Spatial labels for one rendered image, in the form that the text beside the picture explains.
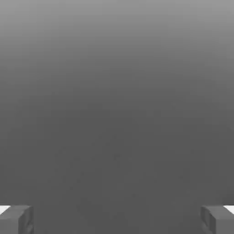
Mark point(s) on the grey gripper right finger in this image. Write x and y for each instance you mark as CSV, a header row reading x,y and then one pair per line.
x,y
219,219

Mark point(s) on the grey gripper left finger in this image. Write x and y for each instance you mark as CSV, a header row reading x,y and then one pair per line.
x,y
14,219

